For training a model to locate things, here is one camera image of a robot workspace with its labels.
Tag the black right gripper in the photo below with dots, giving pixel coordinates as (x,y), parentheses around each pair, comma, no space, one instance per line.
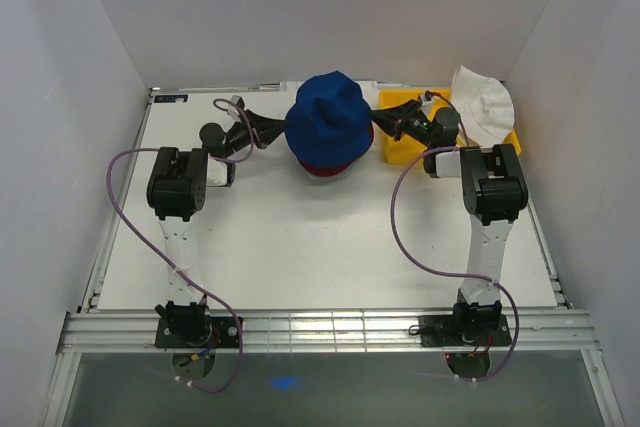
(396,119)

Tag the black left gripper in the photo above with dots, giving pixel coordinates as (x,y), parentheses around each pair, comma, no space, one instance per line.
(266,129)

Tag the blue bucket hat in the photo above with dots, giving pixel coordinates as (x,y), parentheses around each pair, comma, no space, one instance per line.
(324,104)

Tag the maroon bucket hat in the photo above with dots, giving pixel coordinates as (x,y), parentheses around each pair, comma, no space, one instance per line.
(336,153)

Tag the white bucket hat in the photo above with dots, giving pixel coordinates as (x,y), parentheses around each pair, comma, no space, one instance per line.
(485,106)

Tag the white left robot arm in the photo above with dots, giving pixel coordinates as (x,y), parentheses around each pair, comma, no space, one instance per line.
(177,191)

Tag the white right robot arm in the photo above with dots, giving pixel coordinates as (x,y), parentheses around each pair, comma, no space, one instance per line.
(494,192)

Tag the yellow plastic tray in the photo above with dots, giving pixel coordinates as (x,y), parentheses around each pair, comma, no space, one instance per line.
(406,149)

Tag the blue label sticker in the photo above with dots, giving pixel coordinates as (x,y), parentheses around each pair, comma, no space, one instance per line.
(170,98)

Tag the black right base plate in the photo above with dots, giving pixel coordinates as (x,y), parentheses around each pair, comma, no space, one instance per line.
(440,331)

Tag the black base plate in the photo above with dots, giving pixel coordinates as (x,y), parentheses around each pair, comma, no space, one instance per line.
(440,331)
(211,331)

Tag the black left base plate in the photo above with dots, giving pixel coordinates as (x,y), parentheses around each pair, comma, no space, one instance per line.
(211,331)

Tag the aluminium frame rail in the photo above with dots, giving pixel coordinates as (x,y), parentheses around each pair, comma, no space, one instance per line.
(361,331)

